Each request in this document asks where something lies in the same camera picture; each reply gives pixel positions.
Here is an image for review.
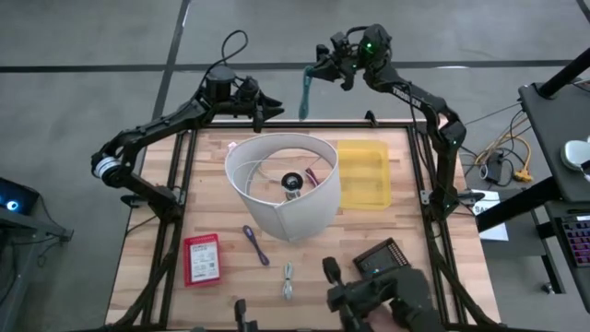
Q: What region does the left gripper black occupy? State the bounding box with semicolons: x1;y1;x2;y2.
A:
230;87;285;134

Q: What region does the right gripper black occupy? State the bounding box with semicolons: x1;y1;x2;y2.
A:
312;43;366;91

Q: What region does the teal braided cable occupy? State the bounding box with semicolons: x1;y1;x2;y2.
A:
298;65;316;122

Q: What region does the red plastic basket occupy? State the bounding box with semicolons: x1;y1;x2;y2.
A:
183;232;222;289

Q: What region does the white braided cable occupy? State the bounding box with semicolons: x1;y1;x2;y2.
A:
281;260;296;302

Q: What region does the yellow translucent bin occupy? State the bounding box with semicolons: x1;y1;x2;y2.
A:
336;139;394;212

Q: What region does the silver table lamp white shade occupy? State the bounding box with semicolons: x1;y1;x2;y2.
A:
224;132;342;243

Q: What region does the black small device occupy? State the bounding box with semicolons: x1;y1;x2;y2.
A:
359;251;397;277

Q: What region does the black plastic basket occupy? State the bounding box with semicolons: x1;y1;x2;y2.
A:
352;237;412;281

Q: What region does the black power adapter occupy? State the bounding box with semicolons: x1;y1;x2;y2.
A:
484;151;506;184

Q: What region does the black desk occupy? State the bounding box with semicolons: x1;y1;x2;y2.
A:
518;80;590;204

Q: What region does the black desk beam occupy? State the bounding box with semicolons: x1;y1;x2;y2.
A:
474;176;566;233

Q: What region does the person's hand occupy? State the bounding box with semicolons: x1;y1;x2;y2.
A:
366;304;394;332

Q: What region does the white paper sheet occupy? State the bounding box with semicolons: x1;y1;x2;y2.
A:
469;188;511;243

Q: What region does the black pole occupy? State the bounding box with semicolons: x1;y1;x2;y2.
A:
537;45;590;99

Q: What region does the black device with blue light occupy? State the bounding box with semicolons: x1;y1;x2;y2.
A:
0;176;41;217

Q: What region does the white rounded object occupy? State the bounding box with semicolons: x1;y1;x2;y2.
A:
560;137;590;172

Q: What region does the black side stand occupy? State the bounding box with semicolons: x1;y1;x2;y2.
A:
0;209;75;332

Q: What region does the backlit keyboard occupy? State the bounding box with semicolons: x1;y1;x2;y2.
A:
555;214;590;269

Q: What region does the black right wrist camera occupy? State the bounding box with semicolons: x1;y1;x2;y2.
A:
329;30;352;56

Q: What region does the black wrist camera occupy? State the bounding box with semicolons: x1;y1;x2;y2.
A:
329;30;352;56
238;76;260;101

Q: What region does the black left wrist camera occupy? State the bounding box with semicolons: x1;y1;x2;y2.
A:
238;76;260;101

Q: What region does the black metal table frame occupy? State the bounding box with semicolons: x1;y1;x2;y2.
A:
103;117;503;332

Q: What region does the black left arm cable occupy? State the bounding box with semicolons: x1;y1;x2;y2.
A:
202;30;250;82

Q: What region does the yellow cable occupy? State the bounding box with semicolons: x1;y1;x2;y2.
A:
474;133;535;184

